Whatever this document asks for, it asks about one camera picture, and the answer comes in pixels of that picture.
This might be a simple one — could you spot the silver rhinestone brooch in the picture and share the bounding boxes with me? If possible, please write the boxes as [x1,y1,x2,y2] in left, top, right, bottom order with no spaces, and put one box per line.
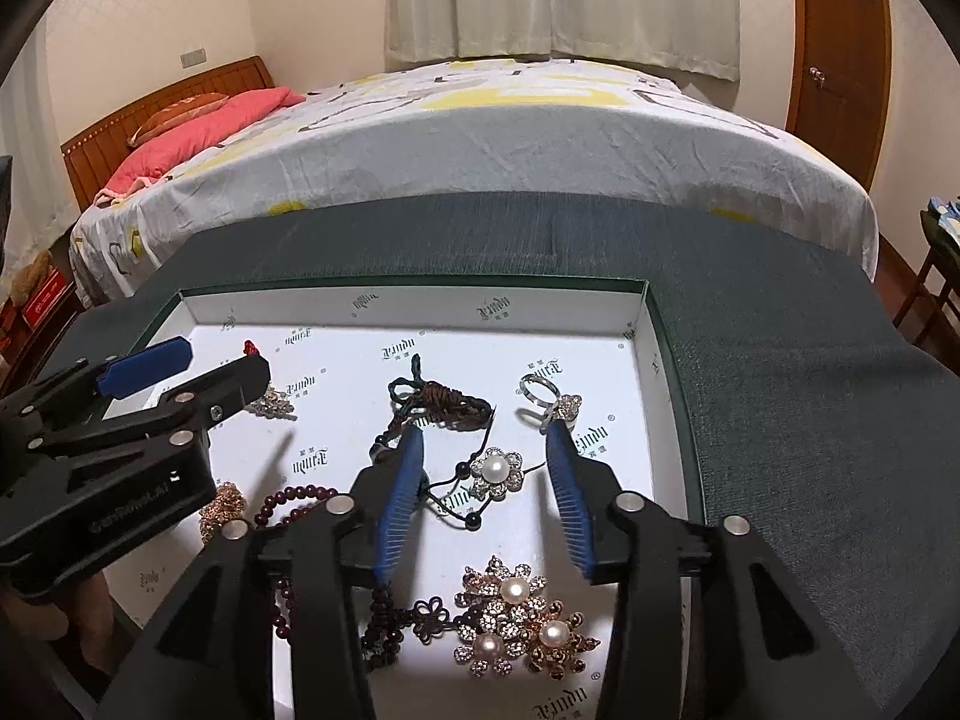
[247,382,298,421]

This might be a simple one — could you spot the green shallow box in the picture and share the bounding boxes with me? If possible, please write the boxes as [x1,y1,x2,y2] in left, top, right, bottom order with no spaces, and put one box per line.
[71,276,710,720]

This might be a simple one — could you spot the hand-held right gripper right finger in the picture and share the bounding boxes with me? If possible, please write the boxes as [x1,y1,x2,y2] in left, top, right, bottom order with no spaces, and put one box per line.
[544,422,890,720]

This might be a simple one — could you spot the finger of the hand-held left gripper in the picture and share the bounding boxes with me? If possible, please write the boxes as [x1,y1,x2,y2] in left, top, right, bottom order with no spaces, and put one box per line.
[0,339,193,442]
[36,355,272,467]

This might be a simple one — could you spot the dark textured table cover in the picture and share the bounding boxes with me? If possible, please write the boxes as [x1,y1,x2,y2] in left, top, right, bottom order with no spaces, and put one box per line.
[0,191,960,720]

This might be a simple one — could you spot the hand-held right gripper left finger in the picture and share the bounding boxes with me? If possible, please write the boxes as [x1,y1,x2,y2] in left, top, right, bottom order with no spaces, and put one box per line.
[94,427,427,720]

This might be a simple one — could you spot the dark gourd pendant with cord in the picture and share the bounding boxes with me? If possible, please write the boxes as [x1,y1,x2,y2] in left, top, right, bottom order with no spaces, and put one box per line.
[367,373,526,533]

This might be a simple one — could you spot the wooden nightstand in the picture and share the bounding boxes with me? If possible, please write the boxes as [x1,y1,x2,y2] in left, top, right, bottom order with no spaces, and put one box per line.
[0,292,83,395]

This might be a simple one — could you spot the white window curtain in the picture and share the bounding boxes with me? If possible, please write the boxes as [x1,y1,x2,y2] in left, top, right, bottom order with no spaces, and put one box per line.
[384,0,743,82]

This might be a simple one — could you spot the gold pearl flower brooch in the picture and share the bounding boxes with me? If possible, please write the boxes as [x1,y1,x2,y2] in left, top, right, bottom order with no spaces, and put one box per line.
[452,619,526,680]
[461,555,556,620]
[521,600,601,674]

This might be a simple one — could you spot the bed with patterned sheet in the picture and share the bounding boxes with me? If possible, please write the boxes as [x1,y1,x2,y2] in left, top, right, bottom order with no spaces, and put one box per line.
[69,58,880,308]

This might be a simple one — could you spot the white side curtain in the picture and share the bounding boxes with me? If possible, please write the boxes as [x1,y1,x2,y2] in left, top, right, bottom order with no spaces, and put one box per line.
[0,67,83,271]

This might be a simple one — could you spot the wooden door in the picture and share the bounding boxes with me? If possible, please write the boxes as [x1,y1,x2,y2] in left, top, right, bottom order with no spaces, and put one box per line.
[784,0,893,192]

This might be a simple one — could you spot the red box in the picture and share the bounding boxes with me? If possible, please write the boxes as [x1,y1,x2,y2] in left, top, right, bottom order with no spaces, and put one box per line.
[19,274,76,327]

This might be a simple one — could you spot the wooden headboard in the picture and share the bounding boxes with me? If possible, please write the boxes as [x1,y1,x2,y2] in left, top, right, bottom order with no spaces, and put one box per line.
[60,56,275,211]

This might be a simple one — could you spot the gold rhinestone brooch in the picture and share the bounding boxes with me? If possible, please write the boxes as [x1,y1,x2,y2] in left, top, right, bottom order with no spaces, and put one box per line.
[199,484,252,548]

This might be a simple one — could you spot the dark red bead necklace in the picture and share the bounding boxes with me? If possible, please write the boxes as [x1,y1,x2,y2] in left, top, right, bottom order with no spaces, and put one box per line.
[251,486,458,672]

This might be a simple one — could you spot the pink pillow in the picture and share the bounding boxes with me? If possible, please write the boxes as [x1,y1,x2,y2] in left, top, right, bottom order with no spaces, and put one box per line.
[96,86,307,200]

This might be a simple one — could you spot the person's left hand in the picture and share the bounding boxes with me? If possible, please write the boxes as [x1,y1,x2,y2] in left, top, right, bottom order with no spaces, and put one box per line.
[0,574,117,672]

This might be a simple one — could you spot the silver ring with pearl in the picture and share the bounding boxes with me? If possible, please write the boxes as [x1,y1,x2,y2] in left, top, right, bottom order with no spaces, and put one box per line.
[516,373,584,432]

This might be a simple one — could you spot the blue cloth pile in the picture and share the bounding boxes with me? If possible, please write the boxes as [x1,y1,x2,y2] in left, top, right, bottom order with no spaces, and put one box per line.
[928,196,960,241]

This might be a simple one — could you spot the wooden chair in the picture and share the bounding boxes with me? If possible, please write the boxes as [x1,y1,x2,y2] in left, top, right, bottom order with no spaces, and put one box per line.
[892,199,960,361]

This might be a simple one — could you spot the orange pillow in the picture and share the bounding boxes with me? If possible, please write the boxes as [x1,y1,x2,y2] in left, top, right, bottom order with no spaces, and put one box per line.
[126,92,230,149]

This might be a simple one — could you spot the brown stuffed toy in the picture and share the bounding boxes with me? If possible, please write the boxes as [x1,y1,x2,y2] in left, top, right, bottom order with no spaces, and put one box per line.
[9,251,55,301]

